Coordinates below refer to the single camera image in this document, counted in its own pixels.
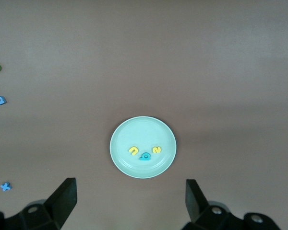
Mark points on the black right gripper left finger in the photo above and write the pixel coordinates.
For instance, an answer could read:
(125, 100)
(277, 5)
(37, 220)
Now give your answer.
(55, 206)

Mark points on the teal foam letter a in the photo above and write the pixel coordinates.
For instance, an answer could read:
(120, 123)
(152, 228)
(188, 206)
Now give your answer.
(142, 158)

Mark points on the yellow foam letter s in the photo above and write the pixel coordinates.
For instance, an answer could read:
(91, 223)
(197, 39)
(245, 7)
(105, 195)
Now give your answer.
(156, 150)

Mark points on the green plate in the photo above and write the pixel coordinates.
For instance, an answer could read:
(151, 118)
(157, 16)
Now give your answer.
(144, 134)

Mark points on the blue foam letter x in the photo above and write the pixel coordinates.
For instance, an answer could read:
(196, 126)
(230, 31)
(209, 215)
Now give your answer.
(5, 186)

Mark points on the yellow foam letter u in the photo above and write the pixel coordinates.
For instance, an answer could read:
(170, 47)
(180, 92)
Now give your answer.
(131, 150)

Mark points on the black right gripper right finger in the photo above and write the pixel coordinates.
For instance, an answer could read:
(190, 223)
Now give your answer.
(201, 208)

